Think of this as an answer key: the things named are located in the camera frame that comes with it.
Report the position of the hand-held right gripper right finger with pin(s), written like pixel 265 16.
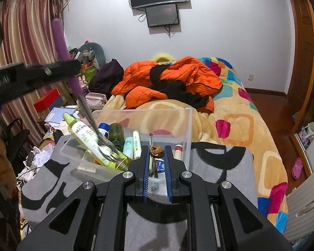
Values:
pixel 168 172

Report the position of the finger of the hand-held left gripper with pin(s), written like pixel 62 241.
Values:
pixel 41 75

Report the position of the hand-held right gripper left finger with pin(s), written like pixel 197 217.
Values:
pixel 145 172

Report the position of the small blue carton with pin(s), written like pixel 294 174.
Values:
pixel 160 166

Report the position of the beige tube with red band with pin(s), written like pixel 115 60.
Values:
pixel 178 151

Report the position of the brown walnut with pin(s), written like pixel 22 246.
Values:
pixel 157 151

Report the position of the small teal bottle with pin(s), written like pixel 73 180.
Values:
pixel 128 147

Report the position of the pale green cosmetic tube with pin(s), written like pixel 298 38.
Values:
pixel 136 141

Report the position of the clear black ink pen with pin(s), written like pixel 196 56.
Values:
pixel 151 140

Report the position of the clear plastic storage box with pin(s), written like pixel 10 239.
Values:
pixel 172 125

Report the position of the dark green bottle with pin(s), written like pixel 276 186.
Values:
pixel 116 133

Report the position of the white bottle with blue cap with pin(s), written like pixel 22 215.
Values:
pixel 104 129

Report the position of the yellow-green spray bottle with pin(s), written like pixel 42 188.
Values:
pixel 81 133

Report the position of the person's left forearm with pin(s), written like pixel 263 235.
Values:
pixel 0 162

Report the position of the red box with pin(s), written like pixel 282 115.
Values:
pixel 45 100

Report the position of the stack of papers and books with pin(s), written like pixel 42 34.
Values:
pixel 57 115

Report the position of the striped pink curtain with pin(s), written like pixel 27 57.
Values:
pixel 28 31

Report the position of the green gift bag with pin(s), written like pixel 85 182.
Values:
pixel 90 73

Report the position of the grey black patterned blanket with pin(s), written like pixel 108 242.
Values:
pixel 225 167

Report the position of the black chair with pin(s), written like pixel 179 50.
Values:
pixel 18 138

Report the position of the pink pouch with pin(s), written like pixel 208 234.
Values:
pixel 95 100

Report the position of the grey-green neck pillow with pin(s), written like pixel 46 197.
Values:
pixel 98 51

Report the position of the dark purple clothing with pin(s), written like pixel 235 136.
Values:
pixel 107 75

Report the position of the crumpled white papers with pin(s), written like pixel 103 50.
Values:
pixel 39 159

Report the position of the colourful patterned blanket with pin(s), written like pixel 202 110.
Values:
pixel 238 125

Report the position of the black garment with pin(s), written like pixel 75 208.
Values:
pixel 172 86

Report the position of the orange puffer jacket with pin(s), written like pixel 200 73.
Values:
pixel 193 75

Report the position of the pink clog shoe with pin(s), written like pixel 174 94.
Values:
pixel 297 168

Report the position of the white plastic chair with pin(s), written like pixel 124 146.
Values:
pixel 308 204

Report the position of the white purple bag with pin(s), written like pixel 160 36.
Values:
pixel 310 133

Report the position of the wooden wardrobe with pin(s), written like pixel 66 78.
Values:
pixel 301 57

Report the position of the white wall socket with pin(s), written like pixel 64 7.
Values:
pixel 250 77

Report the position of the small black wall screen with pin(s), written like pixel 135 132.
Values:
pixel 162 15

